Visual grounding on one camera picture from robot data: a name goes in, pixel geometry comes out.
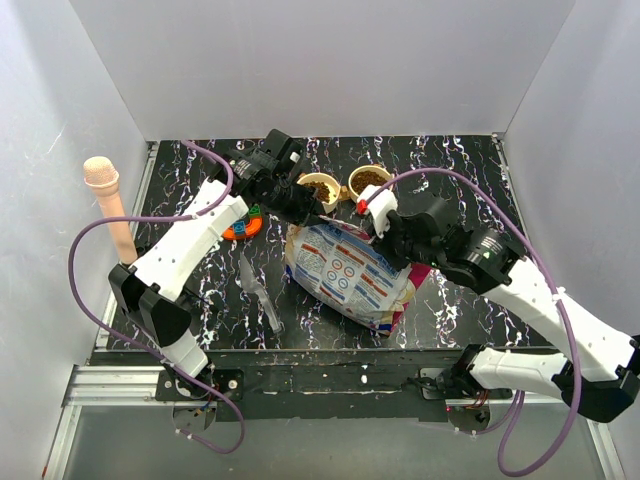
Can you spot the pink pet food bag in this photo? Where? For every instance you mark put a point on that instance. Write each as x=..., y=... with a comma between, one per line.
x=335, y=263

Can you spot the pink microphone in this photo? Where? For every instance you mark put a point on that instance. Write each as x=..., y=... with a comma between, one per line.
x=101, y=176

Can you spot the orange curved toy track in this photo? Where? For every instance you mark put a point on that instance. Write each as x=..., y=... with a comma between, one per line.
x=247, y=227

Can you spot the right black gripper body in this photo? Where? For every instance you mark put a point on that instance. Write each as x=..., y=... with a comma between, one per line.
x=397, y=247

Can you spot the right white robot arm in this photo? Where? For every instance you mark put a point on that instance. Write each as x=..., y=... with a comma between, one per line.
x=596, y=361

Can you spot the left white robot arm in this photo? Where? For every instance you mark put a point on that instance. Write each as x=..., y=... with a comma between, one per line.
x=151, y=290

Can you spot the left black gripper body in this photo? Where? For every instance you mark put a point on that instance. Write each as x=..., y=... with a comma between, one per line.
x=293, y=201

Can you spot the clear plastic scoop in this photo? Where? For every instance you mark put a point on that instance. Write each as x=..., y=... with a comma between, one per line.
x=250, y=285

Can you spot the cream double pet bowl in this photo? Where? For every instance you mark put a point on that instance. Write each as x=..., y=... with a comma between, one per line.
x=331, y=192

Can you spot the aluminium frame rail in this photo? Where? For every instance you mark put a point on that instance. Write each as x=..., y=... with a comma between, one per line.
x=103, y=386

